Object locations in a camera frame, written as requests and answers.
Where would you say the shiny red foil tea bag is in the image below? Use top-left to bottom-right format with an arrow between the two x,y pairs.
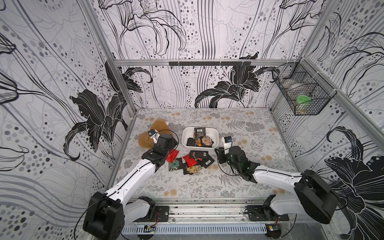
167,150 -> 179,163

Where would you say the black barcode tea bag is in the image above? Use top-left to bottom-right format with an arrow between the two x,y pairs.
195,127 -> 206,138

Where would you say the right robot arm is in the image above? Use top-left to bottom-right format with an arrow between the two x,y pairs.
215,146 -> 340,224

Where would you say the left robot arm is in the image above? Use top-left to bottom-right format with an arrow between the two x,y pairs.
80,130 -> 180,240

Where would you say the white storage box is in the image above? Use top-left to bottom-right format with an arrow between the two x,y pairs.
182,127 -> 219,150

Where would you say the brown teddy bear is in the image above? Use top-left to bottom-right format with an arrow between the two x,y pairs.
138,119 -> 172,149

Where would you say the green lid in basket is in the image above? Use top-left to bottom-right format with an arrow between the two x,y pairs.
296,95 -> 312,105

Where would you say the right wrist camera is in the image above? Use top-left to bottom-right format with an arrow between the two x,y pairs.
222,136 -> 233,151

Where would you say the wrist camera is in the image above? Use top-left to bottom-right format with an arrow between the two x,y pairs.
222,136 -> 233,151
149,129 -> 160,144

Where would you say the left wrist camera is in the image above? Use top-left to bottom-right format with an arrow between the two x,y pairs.
149,129 -> 160,144

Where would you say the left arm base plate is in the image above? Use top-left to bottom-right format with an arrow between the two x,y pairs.
137,206 -> 170,223

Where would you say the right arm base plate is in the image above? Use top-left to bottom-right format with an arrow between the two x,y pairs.
245,205 -> 290,223

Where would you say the black wire basket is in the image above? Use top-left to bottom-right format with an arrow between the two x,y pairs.
272,63 -> 337,116

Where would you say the black bar on rail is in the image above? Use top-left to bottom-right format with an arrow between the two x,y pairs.
169,61 -> 251,66

